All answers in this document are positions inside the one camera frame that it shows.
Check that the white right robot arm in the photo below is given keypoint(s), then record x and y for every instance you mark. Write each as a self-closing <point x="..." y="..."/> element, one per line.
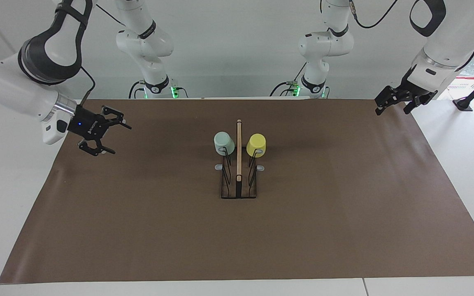
<point x="15" y="90"/>

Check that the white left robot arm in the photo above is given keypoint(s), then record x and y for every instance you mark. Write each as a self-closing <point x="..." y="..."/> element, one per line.
<point x="442" y="41"/>

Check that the green lit right base connector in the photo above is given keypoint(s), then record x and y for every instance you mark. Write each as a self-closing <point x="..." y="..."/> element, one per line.
<point x="174" y="91"/>

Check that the green lit base connector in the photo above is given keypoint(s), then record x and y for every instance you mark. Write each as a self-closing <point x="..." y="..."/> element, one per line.
<point x="296" y="88"/>
<point x="174" y="91"/>

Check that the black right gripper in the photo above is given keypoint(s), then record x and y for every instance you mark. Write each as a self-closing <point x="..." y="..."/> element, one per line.
<point x="87" y="123"/>

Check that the pale green plastic cup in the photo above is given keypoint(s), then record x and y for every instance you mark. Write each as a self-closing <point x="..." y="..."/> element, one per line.
<point x="224" y="142"/>

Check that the green lit left base connector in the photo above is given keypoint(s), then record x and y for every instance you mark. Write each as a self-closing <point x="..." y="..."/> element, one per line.
<point x="296" y="88"/>

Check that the yellow plastic cup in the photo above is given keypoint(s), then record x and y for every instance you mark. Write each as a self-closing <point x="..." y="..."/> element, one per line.
<point x="256" y="144"/>

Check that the brown paper table mat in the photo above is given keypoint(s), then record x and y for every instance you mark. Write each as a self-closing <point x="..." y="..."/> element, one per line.
<point x="303" y="230"/>

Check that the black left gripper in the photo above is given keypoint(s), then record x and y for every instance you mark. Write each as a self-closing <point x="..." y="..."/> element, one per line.
<point x="412" y="91"/>

